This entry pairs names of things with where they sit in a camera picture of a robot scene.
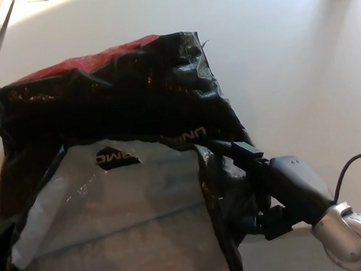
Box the black Under Armour plastic bag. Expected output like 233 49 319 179
0 26 278 271

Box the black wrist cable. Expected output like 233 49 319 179
329 153 361 205

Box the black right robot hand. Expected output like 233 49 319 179
211 132 342 244

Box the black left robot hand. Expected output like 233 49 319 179
0 217 27 271

